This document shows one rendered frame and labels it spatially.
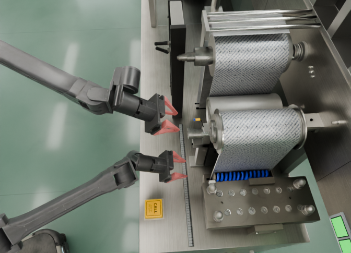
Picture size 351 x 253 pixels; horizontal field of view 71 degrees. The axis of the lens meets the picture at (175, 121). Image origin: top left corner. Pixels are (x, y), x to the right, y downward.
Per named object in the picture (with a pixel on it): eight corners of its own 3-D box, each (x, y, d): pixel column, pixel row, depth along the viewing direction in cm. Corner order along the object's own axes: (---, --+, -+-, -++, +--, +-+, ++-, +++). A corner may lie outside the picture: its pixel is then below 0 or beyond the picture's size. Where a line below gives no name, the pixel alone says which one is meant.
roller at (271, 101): (205, 108, 101) (208, 90, 90) (266, 105, 102) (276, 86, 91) (208, 134, 95) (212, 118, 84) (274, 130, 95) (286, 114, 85)
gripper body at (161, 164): (163, 182, 89) (144, 180, 86) (162, 156, 95) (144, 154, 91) (172, 177, 85) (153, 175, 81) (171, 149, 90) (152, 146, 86)
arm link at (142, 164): (133, 172, 81) (137, 155, 81) (127, 167, 87) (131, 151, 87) (152, 174, 84) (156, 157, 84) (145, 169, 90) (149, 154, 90)
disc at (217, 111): (211, 123, 90) (217, 99, 77) (212, 123, 90) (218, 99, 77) (217, 161, 82) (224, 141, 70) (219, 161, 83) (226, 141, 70)
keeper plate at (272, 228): (246, 229, 96) (254, 225, 87) (271, 227, 97) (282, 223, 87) (247, 236, 95) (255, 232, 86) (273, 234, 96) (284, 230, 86)
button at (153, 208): (145, 201, 103) (144, 200, 101) (162, 200, 103) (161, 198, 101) (145, 218, 99) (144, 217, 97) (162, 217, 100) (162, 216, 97)
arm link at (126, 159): (124, 189, 81) (114, 166, 79) (115, 180, 91) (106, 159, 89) (155, 171, 86) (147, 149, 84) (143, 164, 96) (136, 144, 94)
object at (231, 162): (212, 171, 97) (219, 153, 81) (271, 168, 98) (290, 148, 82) (212, 173, 97) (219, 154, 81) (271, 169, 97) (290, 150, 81)
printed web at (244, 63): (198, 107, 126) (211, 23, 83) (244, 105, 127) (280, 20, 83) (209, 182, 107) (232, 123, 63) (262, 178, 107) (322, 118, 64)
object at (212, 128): (214, 140, 75) (210, 145, 82) (220, 139, 75) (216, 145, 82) (211, 117, 78) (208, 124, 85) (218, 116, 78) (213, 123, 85)
